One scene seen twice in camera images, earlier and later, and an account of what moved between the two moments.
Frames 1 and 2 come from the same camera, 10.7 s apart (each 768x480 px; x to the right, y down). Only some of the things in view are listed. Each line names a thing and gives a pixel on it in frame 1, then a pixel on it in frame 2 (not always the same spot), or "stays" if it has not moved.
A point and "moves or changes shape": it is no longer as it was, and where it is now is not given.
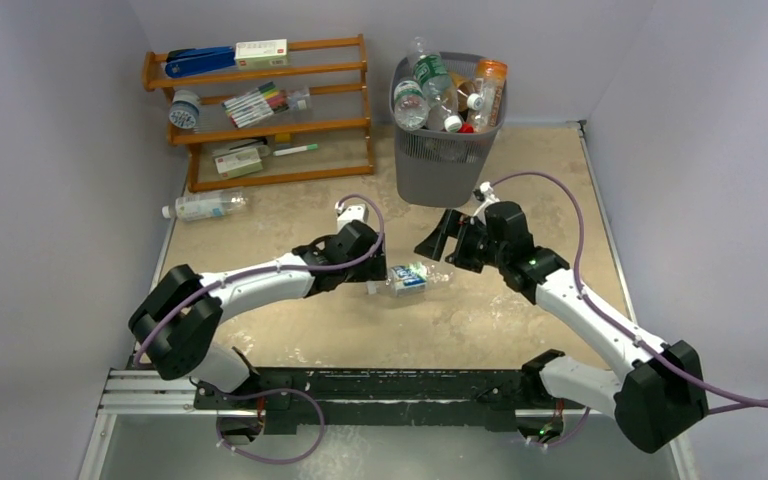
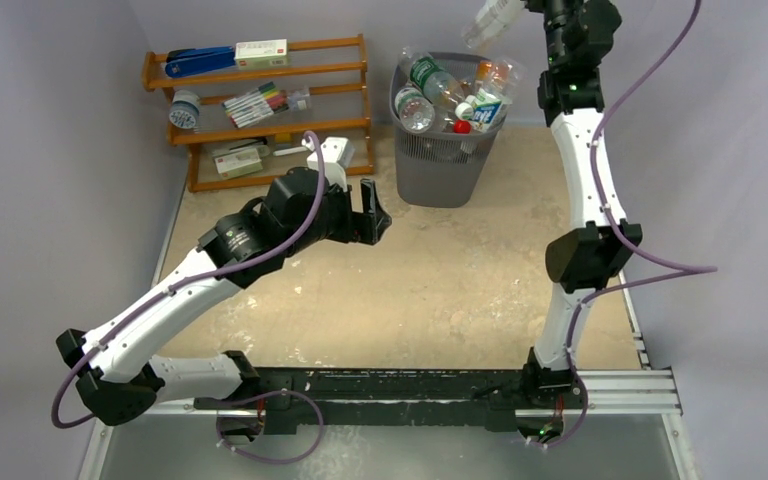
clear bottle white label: (200, 206) to (493, 18)
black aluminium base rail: (293, 400) stays
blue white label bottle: (410, 279) to (499, 83)
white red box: (268, 53) stays
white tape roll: (184, 110) stays
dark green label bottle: (430, 71) moves or changes shape
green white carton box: (239, 163) stays
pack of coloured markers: (255, 105) stays
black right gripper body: (455, 240) to (533, 6)
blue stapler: (186, 61) stays
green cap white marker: (296, 149) stays
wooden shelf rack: (267, 113) stays
